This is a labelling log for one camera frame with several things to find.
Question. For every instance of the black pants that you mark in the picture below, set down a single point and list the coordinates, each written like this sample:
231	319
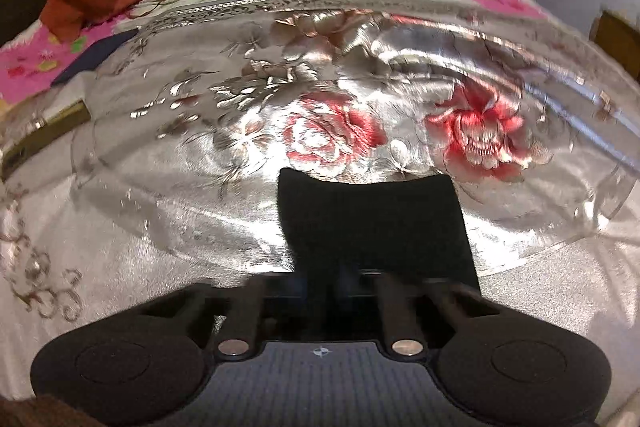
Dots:
412	229

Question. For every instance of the floral satin quilt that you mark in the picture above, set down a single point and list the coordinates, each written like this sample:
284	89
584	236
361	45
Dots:
174	178

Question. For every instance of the dark blue flat booklet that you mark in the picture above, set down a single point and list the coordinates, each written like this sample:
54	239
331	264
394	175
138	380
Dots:
94	56

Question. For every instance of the olive flat case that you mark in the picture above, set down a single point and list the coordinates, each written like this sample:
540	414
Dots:
45	134

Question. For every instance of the pink floral bed sheet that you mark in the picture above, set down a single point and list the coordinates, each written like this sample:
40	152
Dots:
31	61

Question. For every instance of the wooden side table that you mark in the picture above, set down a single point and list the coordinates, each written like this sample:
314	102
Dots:
619	40

